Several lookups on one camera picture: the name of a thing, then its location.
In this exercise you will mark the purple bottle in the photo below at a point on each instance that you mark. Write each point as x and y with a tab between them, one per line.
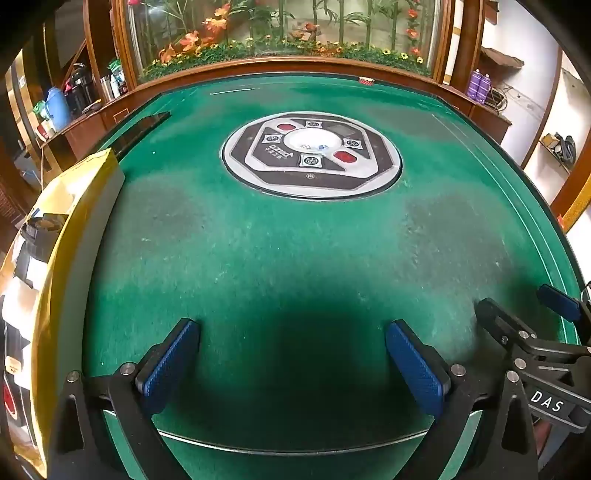
474	85
485	90

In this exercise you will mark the low wooden sideboard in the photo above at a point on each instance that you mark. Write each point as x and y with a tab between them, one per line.
83	134

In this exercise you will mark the brown wall shelf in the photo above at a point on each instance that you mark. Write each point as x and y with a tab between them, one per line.
501	57

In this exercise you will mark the blue thermos jug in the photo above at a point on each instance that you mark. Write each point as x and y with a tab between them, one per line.
57	108

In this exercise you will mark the steel tumbler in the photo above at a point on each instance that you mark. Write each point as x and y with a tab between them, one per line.
106	87

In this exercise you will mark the black thermos pot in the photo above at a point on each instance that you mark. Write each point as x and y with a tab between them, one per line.
78	92

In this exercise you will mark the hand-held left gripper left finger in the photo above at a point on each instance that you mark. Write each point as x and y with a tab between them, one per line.
168	364

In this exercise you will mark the red and white packet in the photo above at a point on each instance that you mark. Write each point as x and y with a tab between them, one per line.
45	131

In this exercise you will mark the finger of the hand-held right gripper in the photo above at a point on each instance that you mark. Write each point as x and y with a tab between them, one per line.
503	321
558	302

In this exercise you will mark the glass case with artificial plants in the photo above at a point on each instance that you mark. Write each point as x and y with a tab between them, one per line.
277	27

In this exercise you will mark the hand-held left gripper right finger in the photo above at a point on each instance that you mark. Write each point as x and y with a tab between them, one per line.
415	369

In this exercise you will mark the round table control panel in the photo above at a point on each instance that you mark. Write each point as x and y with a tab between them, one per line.
277	170

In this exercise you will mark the cardboard box with yellow tape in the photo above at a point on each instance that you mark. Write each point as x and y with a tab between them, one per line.
74	240

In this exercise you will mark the green and white bottle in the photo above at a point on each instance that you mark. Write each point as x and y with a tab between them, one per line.
117	81

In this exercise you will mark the red and white small roll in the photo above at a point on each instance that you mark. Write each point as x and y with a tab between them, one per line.
367	81

